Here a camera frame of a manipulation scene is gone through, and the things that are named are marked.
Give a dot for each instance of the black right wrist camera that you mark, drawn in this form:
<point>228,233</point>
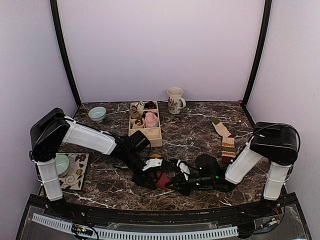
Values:
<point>207,166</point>

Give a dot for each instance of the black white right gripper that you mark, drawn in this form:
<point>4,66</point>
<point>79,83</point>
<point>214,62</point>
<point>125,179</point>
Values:
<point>181,186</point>

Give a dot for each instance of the pink rolled sock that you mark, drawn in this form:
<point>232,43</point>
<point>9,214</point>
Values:
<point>151,120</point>

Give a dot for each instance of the cream green rolled sock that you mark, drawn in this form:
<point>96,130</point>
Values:
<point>138,124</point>

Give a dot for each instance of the black red rolled sock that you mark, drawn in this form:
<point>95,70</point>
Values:
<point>150,105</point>

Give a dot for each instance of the white slotted cable duct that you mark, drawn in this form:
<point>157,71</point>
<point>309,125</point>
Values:
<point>132,232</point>

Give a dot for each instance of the cream olive striped sock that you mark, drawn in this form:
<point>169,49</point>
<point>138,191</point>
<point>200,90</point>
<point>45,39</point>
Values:
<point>228,150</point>

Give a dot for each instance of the wooden compartment organizer box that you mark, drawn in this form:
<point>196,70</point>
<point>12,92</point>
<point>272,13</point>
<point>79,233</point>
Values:
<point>153,134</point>

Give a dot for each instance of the white ribbed rolled sock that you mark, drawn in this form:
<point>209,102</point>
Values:
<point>140,106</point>

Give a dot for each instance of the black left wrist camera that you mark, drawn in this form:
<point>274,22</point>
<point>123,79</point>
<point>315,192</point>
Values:
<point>139,141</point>

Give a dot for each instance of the black front frame rail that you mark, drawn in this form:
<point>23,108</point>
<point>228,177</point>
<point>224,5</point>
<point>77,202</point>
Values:
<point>166,207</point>

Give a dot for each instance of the light blue ceramic bowl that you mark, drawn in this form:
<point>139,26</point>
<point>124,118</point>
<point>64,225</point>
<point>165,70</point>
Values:
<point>97,114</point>

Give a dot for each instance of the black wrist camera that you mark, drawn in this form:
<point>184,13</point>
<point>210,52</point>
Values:
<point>139,141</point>
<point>207,166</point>

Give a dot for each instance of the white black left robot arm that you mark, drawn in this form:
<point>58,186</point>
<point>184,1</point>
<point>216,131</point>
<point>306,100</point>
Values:
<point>56,132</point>

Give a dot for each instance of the black left corner post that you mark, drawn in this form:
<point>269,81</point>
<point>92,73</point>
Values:
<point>63,51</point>

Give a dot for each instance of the maroon purple orange striped sock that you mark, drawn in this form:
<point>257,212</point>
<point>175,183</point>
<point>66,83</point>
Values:
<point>163,180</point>

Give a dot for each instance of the black right corner post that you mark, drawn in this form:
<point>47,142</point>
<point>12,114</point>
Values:
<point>259,51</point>

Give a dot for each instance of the small green cup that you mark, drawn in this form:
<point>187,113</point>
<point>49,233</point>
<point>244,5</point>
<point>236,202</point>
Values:
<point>62,163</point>

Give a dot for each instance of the black corner post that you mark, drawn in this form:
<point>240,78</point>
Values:
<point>259,51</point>
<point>63,51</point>

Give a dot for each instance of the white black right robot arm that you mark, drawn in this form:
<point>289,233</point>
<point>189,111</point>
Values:
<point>278,142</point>

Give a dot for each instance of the floral patterned tile coaster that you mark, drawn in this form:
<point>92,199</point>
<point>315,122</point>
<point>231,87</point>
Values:
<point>77,169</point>

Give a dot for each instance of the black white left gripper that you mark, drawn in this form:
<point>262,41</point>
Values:
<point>140,179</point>

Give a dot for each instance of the beige rolled sock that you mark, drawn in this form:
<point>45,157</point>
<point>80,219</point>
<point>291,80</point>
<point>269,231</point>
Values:
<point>134,113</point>

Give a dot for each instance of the seashell coral ceramic mug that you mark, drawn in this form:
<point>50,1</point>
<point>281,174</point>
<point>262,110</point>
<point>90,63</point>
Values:
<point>175,100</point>

